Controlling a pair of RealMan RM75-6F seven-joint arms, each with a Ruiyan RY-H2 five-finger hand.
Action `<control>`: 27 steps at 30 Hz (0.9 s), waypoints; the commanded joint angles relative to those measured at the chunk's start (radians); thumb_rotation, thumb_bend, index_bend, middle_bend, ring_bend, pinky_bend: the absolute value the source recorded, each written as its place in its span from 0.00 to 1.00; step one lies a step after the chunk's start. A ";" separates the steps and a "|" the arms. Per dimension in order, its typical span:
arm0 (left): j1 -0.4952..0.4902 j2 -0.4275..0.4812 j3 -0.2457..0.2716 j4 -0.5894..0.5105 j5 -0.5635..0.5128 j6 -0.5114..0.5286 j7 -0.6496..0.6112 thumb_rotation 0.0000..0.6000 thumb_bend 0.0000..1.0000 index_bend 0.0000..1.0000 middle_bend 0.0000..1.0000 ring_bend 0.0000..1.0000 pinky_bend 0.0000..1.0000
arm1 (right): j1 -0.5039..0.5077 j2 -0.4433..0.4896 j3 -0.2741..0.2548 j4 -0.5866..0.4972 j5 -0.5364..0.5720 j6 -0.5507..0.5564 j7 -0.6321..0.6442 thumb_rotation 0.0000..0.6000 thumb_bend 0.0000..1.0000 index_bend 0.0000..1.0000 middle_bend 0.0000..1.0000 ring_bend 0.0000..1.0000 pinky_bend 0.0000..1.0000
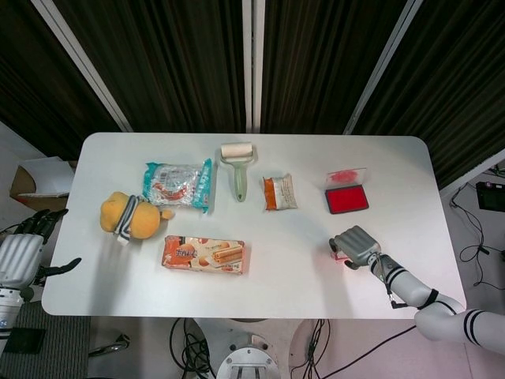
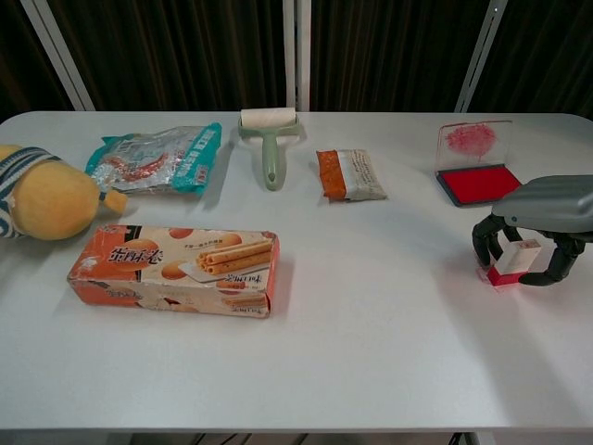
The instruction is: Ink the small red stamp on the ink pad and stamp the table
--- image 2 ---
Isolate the yellow plush toy with scarf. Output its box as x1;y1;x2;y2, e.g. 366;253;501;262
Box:
0;144;129;242

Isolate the white slanted partition post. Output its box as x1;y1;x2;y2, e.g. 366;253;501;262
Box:
19;0;97;112
453;0;505;114

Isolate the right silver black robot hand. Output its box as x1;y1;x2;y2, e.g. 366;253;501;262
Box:
471;174;593;288

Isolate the teal silver snack bag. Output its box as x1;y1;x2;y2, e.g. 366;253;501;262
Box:
84;121;224;200

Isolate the small red stamp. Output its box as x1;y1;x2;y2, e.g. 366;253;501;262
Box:
476;237;543;291

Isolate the white upright partition post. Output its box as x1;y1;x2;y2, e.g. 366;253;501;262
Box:
283;0;311;113

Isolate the red ink pad case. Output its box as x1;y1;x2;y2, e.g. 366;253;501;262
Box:
435;120;525;210

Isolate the orange egg roll box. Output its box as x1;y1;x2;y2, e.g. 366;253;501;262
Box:
65;223;282;321

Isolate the dark ribbed partition panel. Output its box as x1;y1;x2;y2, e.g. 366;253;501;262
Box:
41;0;289;112
307;0;484;113
467;0;593;127
0;0;71;121

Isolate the green handled lint roller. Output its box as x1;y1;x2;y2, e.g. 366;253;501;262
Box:
236;107;309;193

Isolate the orange white snack packet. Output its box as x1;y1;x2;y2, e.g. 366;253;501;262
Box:
315;147;389;205

